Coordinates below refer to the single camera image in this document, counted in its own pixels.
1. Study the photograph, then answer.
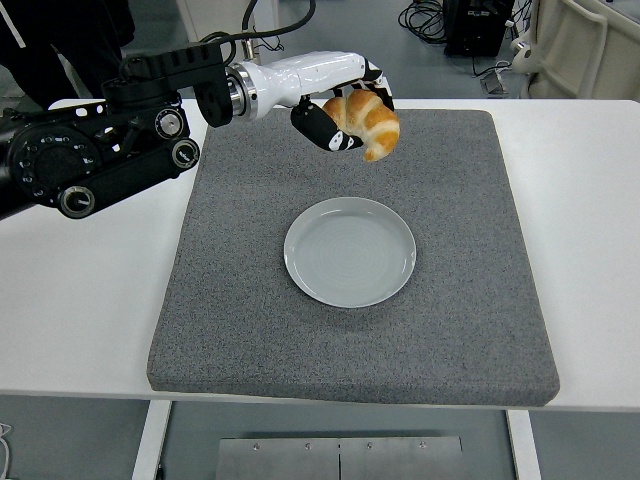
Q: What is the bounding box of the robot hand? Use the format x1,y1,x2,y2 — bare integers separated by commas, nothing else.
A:
249,49,400,154

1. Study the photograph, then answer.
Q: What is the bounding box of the golden croissant bread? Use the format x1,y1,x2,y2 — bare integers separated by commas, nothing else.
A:
322,88,401,163

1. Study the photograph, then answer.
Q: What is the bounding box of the grey round plate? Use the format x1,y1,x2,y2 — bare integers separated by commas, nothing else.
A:
283,196,418,308

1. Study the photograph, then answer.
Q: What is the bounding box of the grey metal plate with screws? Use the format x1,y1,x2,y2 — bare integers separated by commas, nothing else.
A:
217,435,465,480

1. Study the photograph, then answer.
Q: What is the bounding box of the white cabinet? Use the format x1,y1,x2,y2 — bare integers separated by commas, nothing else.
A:
177,0,282,66

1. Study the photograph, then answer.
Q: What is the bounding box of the black equipment box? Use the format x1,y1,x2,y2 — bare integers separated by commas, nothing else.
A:
443,0,516,57

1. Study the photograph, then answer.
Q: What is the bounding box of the grey foot pedal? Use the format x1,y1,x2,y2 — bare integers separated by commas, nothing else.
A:
479,69,509,96

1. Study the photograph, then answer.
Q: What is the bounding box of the person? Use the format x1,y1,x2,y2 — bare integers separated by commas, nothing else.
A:
0,0,137,109

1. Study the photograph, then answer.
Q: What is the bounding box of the grey felt mat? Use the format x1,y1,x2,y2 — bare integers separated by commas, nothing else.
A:
145,107,561,407

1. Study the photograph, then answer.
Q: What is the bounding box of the cream plastic cart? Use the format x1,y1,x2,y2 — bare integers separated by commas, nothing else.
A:
508,0,640,101

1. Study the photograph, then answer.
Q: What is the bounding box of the white table leg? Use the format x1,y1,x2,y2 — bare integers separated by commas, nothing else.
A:
130,399,174,480
504,409,544,480

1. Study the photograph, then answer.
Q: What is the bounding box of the black floor cable bundle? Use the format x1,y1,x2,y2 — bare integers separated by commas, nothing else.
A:
397,0,449,45

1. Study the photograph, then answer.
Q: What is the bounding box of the thin white cable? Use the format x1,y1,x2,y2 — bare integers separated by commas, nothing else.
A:
0,422,12,480

